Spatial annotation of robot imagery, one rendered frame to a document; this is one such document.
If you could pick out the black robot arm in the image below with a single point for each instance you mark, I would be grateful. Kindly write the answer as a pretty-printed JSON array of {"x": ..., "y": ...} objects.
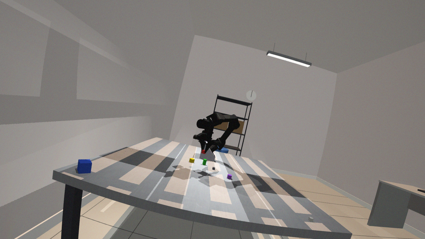
[{"x": 217, "y": 119}]

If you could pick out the blue cube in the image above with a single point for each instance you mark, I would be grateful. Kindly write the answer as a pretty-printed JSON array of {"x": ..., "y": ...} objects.
[{"x": 84, "y": 166}]

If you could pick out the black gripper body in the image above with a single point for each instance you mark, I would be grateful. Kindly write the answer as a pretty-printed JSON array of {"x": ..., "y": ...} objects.
[{"x": 210, "y": 141}]

